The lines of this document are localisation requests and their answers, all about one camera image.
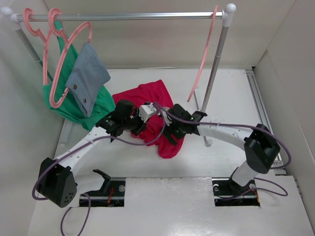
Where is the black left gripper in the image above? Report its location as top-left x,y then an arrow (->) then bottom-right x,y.
123,108 -> 149,136

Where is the red t shirt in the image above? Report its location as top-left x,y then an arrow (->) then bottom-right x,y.
113,80 -> 184,159

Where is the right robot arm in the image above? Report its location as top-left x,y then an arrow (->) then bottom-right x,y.
162,104 -> 280,194

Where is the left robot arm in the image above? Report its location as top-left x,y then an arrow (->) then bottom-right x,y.
32,100 -> 157,208

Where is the green t shirt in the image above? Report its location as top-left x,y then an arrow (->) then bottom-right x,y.
42,21 -> 117,131

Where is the pink hanger with clothes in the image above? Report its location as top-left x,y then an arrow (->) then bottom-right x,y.
48,8 -> 93,109

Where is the blue denim garment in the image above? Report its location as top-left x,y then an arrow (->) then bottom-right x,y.
65,42 -> 111,117

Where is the metal clothes rack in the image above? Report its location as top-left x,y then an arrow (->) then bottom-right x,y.
0,3 -> 236,146

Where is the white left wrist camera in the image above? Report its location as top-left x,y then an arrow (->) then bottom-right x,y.
139,103 -> 158,123

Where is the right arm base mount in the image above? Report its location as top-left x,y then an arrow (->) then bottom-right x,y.
212,178 -> 260,207

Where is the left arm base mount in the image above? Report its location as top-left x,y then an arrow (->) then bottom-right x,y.
79,169 -> 126,207

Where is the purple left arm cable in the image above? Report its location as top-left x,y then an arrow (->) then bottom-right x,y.
31,105 -> 166,236

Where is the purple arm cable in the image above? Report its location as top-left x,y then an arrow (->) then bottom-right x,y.
154,103 -> 291,199
31,105 -> 166,236

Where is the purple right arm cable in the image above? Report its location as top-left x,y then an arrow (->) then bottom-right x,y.
154,103 -> 291,199

